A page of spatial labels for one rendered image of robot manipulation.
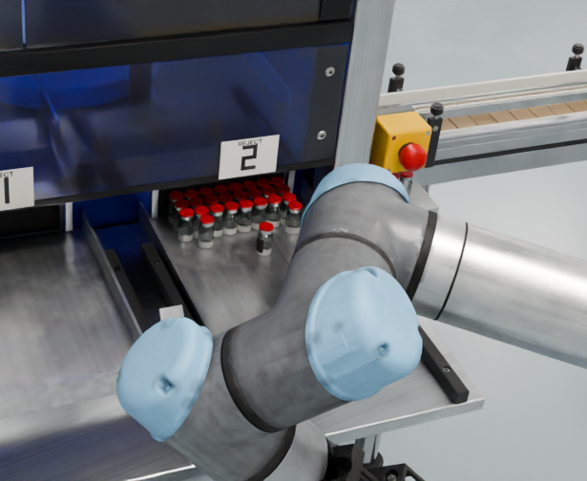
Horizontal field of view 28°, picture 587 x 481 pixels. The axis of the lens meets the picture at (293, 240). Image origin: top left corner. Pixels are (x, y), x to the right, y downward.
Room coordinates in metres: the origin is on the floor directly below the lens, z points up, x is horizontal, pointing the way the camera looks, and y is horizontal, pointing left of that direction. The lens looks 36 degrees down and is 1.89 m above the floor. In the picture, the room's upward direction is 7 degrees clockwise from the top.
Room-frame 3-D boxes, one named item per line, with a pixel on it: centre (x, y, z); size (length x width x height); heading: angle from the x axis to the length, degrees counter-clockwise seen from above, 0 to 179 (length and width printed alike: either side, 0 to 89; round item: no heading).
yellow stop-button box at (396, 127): (1.54, -0.14, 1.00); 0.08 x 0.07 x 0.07; 27
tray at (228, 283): (1.32, 0.03, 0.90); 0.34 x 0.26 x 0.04; 27
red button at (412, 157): (1.50, -0.16, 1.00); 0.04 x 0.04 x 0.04; 27
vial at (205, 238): (1.38, 0.12, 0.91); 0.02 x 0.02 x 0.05
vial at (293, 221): (1.44, 0.00, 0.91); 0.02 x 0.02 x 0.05
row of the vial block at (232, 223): (1.42, 0.08, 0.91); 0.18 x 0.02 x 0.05; 117
